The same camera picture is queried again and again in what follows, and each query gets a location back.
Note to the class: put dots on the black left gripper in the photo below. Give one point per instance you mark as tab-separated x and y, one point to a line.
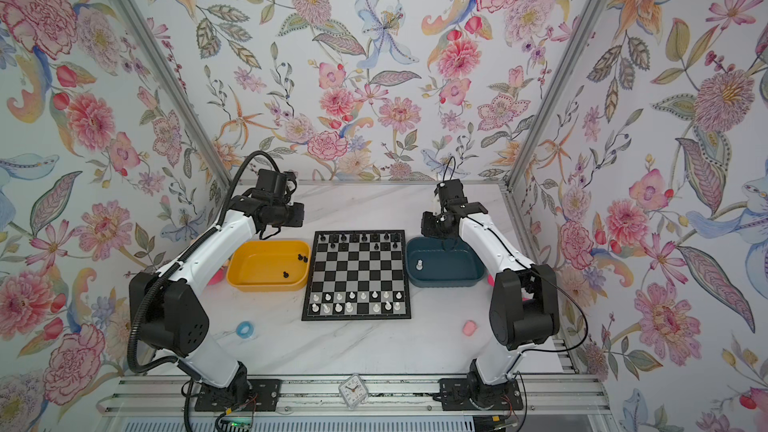
299	214

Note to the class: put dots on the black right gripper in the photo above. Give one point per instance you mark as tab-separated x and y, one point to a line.
428	225

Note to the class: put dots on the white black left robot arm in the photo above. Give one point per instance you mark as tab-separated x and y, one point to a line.
169	324

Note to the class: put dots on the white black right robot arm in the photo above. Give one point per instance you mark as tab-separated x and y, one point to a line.
524	307

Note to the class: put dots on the teal plastic tray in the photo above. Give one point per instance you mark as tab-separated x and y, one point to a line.
442	263

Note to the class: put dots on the yellow plastic tray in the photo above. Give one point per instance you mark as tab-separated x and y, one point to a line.
270	266

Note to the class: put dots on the doll plush toy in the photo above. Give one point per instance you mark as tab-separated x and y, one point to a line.
218	276

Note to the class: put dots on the black white chessboard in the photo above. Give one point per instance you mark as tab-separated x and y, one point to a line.
357	275

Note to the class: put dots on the pink small eraser toy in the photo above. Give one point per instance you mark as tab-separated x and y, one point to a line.
469	328

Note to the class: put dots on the small white desk clock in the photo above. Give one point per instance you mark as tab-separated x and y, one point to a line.
353	391

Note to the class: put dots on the blue small ring toy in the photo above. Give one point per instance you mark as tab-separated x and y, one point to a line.
245	330

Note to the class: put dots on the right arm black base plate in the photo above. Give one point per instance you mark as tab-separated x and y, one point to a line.
480	396

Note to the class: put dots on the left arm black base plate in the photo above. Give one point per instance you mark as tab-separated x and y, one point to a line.
240	395

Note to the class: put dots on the aluminium front rail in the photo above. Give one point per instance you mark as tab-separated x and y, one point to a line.
288	396

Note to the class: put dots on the aluminium frame corner post right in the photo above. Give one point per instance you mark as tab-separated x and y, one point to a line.
562	77

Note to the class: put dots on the aluminium frame corner post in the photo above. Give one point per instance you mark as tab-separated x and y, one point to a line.
137	25
562	77

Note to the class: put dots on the aluminium frame corner post left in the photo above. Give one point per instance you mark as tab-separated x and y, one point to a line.
137	25

